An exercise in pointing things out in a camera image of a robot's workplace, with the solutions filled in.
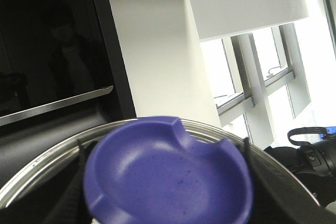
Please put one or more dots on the black range hood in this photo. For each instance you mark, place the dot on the black range hood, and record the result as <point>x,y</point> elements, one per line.
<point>62,71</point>

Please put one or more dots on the white window frame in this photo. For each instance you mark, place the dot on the white window frame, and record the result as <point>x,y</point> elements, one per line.
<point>268,62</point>

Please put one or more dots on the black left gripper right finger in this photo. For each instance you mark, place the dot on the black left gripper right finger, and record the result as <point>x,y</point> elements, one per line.
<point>279,196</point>

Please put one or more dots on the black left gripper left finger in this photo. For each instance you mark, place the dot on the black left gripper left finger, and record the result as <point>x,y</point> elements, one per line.
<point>71,206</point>

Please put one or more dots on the glass lid with blue knob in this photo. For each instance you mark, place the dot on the glass lid with blue knob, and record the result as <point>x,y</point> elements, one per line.
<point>148,170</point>

